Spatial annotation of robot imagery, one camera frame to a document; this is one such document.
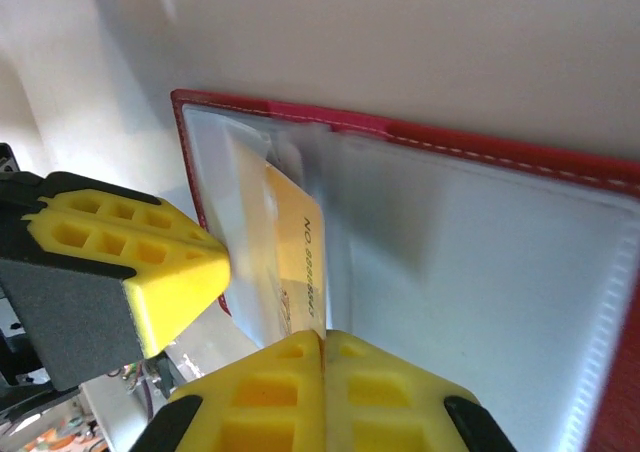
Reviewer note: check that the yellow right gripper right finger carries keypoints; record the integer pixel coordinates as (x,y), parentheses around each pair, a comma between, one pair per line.
(400,412)

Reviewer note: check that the red leather card holder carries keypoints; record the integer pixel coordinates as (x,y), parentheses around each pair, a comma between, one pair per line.
(475,272)

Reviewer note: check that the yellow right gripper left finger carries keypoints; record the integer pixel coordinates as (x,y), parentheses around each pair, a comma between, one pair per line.
(250,407)

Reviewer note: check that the gold credit card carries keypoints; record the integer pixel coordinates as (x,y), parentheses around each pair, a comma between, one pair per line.
(300,242)

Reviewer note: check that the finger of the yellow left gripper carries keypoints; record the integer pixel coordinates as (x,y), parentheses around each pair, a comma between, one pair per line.
(100,292)
(100,202)

